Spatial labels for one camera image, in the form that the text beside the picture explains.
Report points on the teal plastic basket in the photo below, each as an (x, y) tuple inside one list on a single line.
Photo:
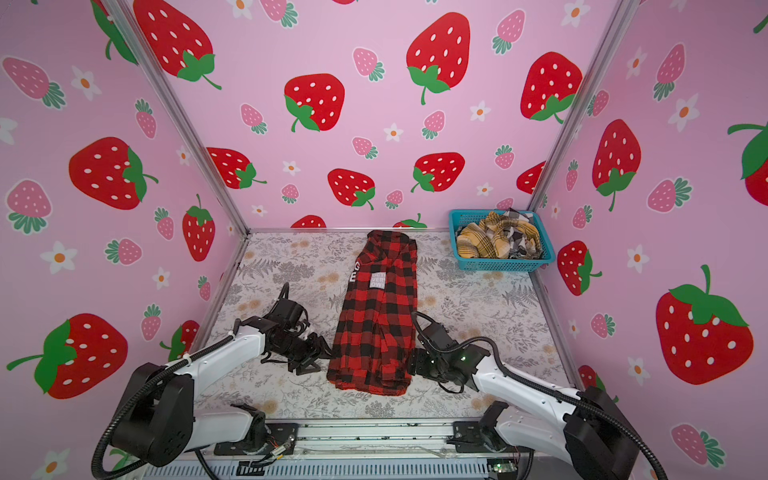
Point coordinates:
[(460, 218)]

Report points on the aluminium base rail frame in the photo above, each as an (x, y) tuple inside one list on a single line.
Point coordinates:
[(512, 446)]

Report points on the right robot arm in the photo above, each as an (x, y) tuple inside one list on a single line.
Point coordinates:
[(584, 428)]

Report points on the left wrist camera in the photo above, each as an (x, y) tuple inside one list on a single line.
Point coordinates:
[(287, 313)]

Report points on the red black plaid shirt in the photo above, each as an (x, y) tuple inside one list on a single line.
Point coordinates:
[(375, 335)]

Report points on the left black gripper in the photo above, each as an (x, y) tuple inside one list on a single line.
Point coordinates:
[(318, 349)]

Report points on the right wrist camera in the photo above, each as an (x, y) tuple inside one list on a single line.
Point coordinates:
[(436, 337)]

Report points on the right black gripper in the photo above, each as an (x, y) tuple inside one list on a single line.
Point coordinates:
[(415, 363)]

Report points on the yellow plaid shirt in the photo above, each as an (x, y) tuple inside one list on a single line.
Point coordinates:
[(508, 236)]

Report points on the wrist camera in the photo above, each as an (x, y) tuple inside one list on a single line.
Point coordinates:
[(436, 337), (287, 313)]

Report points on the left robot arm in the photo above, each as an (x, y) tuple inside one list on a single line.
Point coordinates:
[(156, 419)]

